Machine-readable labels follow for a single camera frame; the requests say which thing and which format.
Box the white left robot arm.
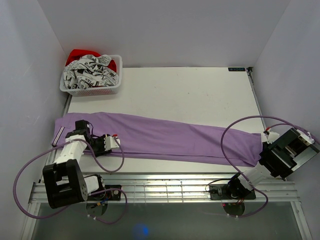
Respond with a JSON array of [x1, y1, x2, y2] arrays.
[[42, 120, 118, 209]]

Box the black white printed garment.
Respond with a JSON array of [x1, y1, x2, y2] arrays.
[[63, 54, 119, 90]]

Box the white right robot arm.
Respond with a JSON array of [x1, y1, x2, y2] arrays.
[[225, 127, 320, 199]]

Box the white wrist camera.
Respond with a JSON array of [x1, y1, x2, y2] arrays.
[[103, 134, 120, 151], [263, 127, 280, 144]]

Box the purple trousers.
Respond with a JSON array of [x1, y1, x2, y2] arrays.
[[52, 112, 263, 167]]

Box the dark table label sticker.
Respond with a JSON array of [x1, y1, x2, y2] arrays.
[[227, 67, 246, 72]]

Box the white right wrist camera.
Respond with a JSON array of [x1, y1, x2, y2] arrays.
[[263, 127, 280, 144]]

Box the white plastic laundry basket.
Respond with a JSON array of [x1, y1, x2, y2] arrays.
[[59, 54, 123, 97]]

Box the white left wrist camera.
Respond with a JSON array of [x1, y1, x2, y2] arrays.
[[103, 134, 120, 151]]

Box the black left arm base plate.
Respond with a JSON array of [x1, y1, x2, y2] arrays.
[[98, 185, 122, 201]]

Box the red garment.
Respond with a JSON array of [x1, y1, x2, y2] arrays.
[[65, 49, 117, 72]]

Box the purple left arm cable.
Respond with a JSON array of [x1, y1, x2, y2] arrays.
[[12, 133, 129, 225]]

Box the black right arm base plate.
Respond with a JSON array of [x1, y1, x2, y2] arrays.
[[208, 184, 256, 200]]

